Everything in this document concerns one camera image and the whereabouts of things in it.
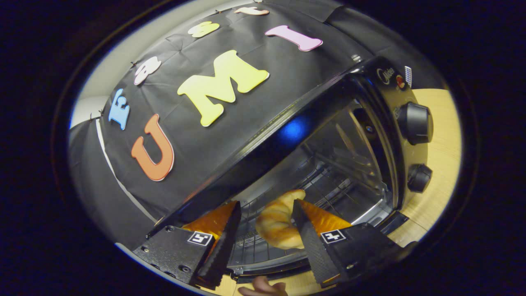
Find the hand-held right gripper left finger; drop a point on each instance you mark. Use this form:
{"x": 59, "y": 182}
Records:
{"x": 224, "y": 246}

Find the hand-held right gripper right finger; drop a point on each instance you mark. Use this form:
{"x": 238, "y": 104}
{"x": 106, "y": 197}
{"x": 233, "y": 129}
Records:
{"x": 310, "y": 246}

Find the golden croissant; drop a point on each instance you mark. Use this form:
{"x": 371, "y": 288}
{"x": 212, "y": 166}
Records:
{"x": 275, "y": 224}

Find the black electric oven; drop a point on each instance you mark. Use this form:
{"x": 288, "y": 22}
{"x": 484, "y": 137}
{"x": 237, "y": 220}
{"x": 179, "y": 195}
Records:
{"x": 415, "y": 123}

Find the black backdrop cloth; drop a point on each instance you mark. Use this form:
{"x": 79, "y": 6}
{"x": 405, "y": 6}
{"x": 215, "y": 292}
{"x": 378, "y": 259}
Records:
{"x": 197, "y": 156}

